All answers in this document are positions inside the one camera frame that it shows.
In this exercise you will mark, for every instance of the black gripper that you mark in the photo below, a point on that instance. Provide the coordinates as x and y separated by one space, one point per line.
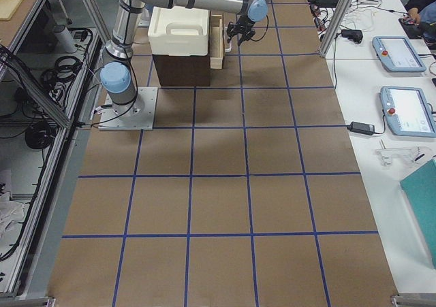
244 24

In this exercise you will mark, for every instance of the wooden drawer with white handle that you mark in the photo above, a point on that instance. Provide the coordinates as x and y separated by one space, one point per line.
218 41

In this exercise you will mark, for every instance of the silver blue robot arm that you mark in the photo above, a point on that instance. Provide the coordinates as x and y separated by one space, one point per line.
117 76

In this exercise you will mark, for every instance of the dark brown wooden cabinet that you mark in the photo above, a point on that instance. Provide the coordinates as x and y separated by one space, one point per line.
183 71

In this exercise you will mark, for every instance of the white plastic storage box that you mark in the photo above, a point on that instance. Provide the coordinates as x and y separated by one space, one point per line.
179 31

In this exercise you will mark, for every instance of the black power adapter brick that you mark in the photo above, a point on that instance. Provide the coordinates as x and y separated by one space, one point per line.
361 128

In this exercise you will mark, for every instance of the upper teach pendant tablet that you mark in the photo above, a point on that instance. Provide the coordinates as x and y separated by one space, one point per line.
397 54

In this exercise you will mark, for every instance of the teach pendant tablet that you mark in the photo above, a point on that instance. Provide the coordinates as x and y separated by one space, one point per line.
407 111
397 54

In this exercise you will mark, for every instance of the lower teach pendant tablet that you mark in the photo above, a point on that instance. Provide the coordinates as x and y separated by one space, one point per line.
407 111

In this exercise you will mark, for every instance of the clear acrylic part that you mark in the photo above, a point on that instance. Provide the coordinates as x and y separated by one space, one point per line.
411 155

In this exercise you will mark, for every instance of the aluminium frame post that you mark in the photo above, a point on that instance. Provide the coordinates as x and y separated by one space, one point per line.
338 15

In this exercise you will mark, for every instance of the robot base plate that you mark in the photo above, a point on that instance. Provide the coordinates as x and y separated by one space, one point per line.
140 116

